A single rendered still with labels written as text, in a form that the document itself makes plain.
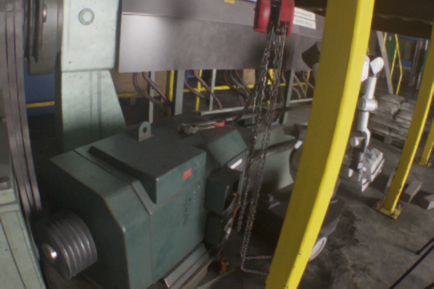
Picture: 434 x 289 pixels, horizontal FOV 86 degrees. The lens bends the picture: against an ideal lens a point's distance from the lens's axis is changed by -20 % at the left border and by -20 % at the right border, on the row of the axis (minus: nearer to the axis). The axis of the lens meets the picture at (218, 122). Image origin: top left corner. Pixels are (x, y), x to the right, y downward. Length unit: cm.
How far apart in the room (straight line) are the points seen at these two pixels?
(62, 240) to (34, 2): 62
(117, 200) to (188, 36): 98
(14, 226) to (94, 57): 81
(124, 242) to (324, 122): 62
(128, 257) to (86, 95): 81
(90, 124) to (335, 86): 109
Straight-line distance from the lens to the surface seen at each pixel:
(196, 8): 153
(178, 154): 90
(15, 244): 91
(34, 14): 76
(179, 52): 147
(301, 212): 90
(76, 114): 138
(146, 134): 101
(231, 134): 121
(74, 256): 89
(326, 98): 77
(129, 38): 134
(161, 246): 93
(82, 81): 135
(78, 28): 131
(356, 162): 200
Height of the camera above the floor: 126
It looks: 18 degrees down
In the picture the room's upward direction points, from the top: 6 degrees clockwise
